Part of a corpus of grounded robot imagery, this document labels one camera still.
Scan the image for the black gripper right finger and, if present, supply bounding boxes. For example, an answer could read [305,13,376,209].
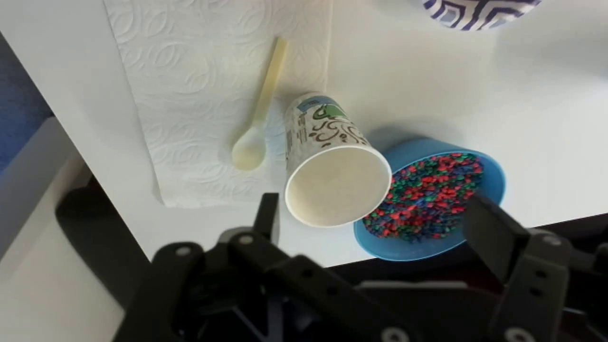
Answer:
[463,191,608,342]

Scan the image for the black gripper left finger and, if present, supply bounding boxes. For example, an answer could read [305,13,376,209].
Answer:
[111,190,410,342]

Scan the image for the blue plastic bowl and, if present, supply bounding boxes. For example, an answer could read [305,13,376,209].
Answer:
[351,134,509,264]

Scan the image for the cream plastic spoon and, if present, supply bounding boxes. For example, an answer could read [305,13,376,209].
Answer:
[227,34,290,172]

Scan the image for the patterned paper coffee cup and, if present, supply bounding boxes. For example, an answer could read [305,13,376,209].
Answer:
[282,93,395,229]

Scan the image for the white paper napkin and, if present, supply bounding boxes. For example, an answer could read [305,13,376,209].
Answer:
[100,0,334,209]

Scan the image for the blue patterned plate holding beans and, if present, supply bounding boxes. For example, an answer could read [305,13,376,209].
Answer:
[421,0,545,32]

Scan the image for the colourful sprinkles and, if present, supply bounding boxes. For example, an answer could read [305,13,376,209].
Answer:
[360,150,486,243]

